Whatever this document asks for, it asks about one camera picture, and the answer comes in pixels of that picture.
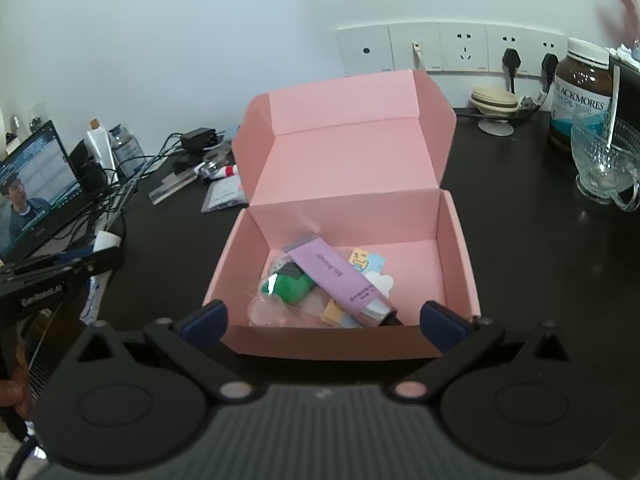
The yellow sticky note pad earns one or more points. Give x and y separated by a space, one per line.
332 312

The brown supplement bottle white lid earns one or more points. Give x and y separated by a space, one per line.
580 90

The black cabinet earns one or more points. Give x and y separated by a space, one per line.
631 90

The wall socket strip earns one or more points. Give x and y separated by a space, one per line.
365 51

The laptop screen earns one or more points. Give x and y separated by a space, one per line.
35 195

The clear packet with green toy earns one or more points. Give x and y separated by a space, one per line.
287 287

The white tube orange cap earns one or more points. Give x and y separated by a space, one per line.
100 145

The clear bottle blue label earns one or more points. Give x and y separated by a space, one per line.
125 145

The pink cardboard box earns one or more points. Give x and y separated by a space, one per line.
350 170

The white network wall socket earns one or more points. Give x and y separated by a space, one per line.
415 35

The white tube red end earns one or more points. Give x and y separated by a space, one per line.
220 171

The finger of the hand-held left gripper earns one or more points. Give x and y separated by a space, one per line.
75 256
105 260

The white packet blue print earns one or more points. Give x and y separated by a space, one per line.
107 240

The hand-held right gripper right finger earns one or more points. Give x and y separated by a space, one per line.
442 329

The black power adapter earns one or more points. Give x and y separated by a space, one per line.
197 139

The black power plug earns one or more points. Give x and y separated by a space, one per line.
512 62
550 65

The grey blue flat packet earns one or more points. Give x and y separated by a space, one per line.
225 195

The black speaker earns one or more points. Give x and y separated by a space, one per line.
87 170

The black desktop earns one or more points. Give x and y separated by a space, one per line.
525 240

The white round stand base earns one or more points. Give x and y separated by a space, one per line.
496 127

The small grey clip device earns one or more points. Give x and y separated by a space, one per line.
531 101

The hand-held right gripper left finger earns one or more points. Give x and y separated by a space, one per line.
205 324

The white crumpled tissue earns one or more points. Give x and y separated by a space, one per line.
622 51

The white plastic spoon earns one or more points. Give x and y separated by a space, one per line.
613 105

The clear glass cup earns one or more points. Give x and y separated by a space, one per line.
600 165

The white wall power socket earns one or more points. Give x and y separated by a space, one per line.
465 47
510 35
547 40

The clear plastic case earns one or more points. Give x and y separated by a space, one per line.
172 186

